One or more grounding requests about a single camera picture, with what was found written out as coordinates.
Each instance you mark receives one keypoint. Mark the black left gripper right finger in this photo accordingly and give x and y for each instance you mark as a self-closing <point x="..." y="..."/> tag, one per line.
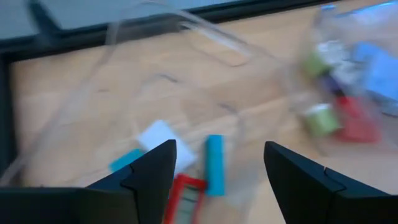
<point x="304" y="193"/>

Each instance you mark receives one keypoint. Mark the white digital thermometer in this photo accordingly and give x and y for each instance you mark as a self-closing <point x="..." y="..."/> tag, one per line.
<point x="161" y="137"/>

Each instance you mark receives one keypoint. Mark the teal rectangular device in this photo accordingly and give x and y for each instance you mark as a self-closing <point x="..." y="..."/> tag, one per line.
<point x="214" y="165"/>
<point x="124" y="160"/>

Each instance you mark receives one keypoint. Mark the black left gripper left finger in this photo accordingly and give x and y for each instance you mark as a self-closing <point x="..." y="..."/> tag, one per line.
<point x="136" y="193"/>

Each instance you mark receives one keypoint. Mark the clear plastic bin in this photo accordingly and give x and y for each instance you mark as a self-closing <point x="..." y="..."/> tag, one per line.
<point x="298" y="102"/>
<point x="217" y="40"/>

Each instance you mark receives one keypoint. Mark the small green plug adapter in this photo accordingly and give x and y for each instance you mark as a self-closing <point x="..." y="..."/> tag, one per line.
<point x="321" y="121"/>
<point x="314" y="66"/>

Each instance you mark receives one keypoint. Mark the black aluminium table frame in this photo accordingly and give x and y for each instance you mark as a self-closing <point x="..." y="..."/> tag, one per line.
<point x="77" y="39"/>

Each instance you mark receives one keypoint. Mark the red digital thermometer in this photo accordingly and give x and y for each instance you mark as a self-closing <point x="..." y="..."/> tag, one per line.
<point x="172" y="202"/>

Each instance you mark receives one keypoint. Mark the red plug adapter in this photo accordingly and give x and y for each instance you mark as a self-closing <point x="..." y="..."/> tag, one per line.
<point x="357" y="124"/>

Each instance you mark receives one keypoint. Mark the small purple plug adapter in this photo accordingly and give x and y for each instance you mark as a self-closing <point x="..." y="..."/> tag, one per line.
<point x="331" y="85"/>

